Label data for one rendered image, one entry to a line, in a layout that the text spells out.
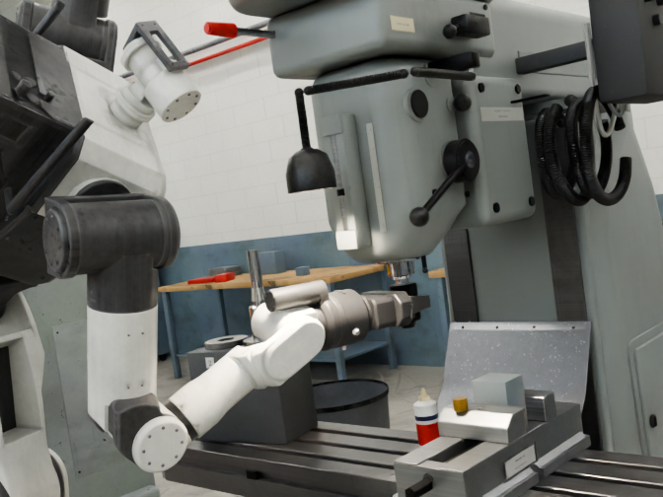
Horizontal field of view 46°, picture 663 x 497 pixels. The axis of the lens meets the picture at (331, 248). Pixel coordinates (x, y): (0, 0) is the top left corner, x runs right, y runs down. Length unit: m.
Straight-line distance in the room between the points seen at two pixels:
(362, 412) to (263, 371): 2.07
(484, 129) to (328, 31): 0.32
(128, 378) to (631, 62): 0.89
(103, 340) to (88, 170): 0.22
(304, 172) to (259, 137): 6.45
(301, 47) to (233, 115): 6.55
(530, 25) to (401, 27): 0.45
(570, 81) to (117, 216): 1.05
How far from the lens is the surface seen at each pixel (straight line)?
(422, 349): 6.62
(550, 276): 1.62
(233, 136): 7.84
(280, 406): 1.56
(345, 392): 3.62
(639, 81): 1.35
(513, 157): 1.45
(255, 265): 1.59
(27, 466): 1.40
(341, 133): 1.23
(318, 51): 1.27
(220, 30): 1.25
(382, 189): 1.23
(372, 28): 1.20
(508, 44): 1.53
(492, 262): 1.67
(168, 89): 1.13
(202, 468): 1.67
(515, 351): 1.65
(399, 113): 1.24
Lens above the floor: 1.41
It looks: 3 degrees down
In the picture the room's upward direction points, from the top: 8 degrees counter-clockwise
